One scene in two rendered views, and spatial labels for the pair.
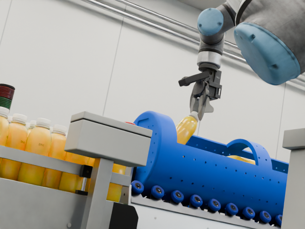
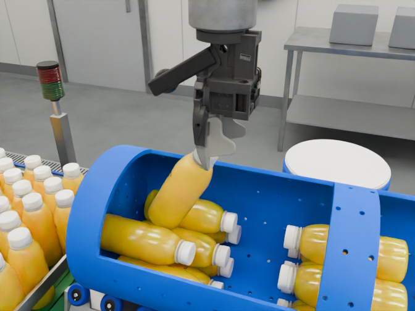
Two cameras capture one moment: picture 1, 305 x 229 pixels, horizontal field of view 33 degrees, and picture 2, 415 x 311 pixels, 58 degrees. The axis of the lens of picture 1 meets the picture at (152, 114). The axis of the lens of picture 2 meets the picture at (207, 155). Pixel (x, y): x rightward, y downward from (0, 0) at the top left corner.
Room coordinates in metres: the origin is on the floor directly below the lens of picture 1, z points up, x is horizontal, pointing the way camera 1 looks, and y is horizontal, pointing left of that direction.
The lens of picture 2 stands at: (1.43, -0.54, 1.57)
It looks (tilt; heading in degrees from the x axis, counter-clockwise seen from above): 30 degrees down; 46
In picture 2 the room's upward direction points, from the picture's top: straight up
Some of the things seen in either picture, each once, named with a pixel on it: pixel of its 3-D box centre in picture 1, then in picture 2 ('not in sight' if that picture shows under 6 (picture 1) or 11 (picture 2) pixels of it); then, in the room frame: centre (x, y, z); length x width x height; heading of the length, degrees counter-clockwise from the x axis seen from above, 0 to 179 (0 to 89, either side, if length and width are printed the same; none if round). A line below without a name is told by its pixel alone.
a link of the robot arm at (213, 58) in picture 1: (208, 62); (223, 10); (1.81, -0.17, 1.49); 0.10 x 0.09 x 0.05; 27
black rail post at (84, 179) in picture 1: (84, 179); not in sight; (1.40, 0.15, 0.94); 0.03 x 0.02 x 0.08; 117
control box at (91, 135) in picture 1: (108, 140); not in sight; (1.34, 0.10, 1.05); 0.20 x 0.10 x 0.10; 117
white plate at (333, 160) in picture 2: not in sight; (336, 163); (2.31, -0.14, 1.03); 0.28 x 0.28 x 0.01
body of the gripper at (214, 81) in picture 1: (207, 83); (226, 73); (1.81, -0.18, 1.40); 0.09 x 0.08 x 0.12; 117
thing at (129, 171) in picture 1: (125, 178); not in sight; (1.70, 0.05, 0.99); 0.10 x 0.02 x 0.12; 27
